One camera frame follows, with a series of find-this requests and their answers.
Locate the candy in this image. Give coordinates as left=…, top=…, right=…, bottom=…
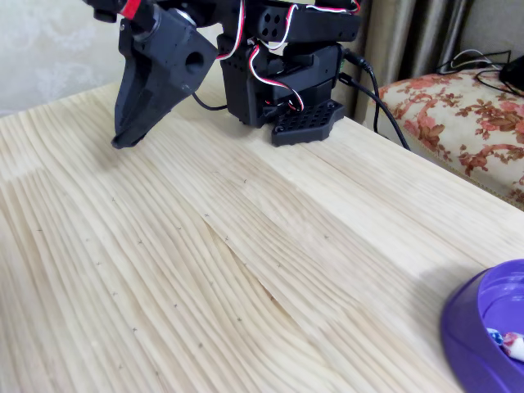
left=486, top=327, right=524, bottom=362

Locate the purple plastic bowl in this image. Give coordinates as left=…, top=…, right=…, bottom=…
left=440, top=258, right=524, bottom=393

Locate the olive curtain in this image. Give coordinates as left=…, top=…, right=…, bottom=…
left=354, top=0, right=476, bottom=124

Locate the floral upholstered sofa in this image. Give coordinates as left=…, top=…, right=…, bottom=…
left=376, top=67, right=524, bottom=210

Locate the black object on sofa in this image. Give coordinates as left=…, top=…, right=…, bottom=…
left=497, top=54, right=524, bottom=97

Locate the red white servo wire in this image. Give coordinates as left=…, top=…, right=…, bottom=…
left=247, top=40, right=305, bottom=112
left=219, top=0, right=246, bottom=61

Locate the black cable with barrel plug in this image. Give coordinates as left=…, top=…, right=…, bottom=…
left=341, top=47, right=381, bottom=133

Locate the thin black cable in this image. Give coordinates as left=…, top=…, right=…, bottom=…
left=435, top=48, right=513, bottom=75

